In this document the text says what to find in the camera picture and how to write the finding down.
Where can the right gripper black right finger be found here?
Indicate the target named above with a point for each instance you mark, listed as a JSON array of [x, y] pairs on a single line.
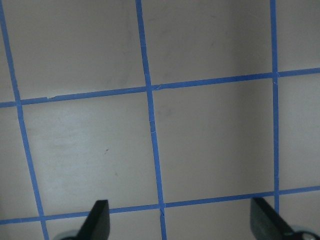
[[266, 223]]

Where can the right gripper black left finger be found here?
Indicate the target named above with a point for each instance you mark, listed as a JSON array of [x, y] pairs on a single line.
[[97, 224]]

